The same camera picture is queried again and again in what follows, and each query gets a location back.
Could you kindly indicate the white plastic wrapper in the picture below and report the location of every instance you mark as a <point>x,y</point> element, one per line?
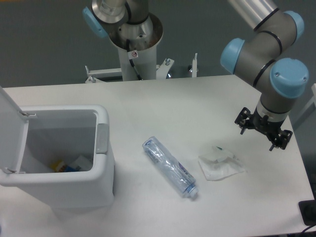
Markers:
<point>219,164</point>

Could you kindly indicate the black device at table edge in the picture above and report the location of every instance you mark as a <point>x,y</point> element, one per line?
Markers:
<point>308,211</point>

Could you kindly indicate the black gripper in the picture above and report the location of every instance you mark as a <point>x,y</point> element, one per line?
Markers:
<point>278,138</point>

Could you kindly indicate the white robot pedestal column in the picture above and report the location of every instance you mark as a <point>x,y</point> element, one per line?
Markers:
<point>137,48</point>

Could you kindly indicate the white trash can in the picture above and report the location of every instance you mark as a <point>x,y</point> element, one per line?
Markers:
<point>64,133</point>

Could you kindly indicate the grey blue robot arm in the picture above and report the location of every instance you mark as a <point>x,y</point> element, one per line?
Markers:
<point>258,63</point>

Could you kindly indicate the clear plastic water bottle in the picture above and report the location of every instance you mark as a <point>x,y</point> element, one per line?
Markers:
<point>178,176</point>

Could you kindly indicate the white paper trash in bin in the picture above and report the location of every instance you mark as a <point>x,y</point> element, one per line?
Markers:
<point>81,164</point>

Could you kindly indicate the white trash can lid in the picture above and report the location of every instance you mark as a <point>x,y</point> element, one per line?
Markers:
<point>14,124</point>

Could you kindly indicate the yellow trash item in bin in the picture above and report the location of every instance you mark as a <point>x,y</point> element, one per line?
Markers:
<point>59,166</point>

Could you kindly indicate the white frame at right edge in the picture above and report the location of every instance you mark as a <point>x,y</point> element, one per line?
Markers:
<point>307,110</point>

